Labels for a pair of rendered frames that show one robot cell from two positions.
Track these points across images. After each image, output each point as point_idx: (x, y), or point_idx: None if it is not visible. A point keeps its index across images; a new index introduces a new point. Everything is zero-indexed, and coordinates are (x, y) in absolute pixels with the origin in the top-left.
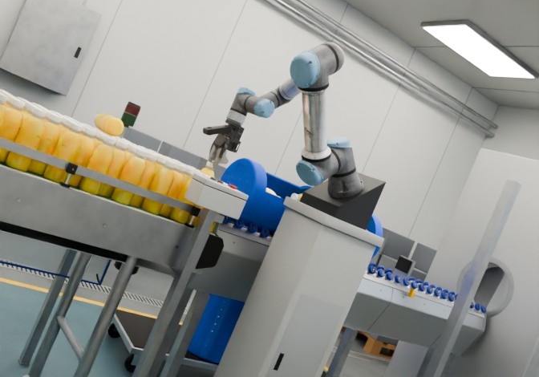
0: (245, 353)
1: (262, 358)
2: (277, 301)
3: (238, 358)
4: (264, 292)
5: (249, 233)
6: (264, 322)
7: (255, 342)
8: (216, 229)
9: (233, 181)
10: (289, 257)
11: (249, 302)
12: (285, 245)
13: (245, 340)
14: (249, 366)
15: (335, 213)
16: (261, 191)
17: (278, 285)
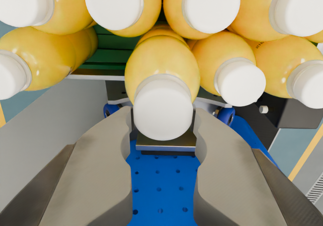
0: (82, 93)
1: (47, 94)
2: (30, 125)
3: (91, 90)
4: (68, 128)
5: None
6: (55, 110)
7: (67, 99)
8: (108, 87)
9: (191, 216)
10: (7, 169)
11: (97, 119)
12: (26, 184)
13: (86, 98)
14: (70, 89)
15: None
16: None
17: (32, 137)
